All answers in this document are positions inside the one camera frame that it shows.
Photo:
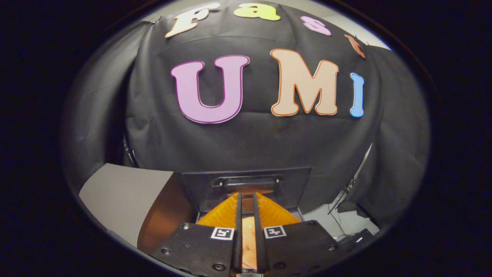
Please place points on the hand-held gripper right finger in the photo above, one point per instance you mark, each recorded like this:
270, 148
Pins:
298, 244

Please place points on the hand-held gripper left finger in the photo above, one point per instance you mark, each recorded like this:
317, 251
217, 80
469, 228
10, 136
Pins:
198, 246

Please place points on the orange garment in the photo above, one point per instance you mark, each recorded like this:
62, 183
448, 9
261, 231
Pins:
249, 242

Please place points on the black device box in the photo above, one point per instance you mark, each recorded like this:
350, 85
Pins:
357, 236

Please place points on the grey cabinet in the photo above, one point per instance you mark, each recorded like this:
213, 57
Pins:
123, 196

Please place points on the black backdrop cloth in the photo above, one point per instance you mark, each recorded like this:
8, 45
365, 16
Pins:
253, 142

